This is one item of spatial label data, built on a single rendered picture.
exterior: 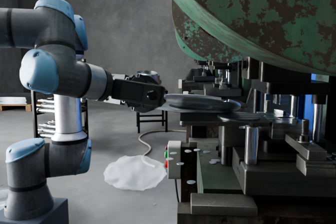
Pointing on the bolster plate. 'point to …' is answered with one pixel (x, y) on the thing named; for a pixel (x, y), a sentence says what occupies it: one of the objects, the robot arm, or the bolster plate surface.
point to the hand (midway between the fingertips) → (164, 98)
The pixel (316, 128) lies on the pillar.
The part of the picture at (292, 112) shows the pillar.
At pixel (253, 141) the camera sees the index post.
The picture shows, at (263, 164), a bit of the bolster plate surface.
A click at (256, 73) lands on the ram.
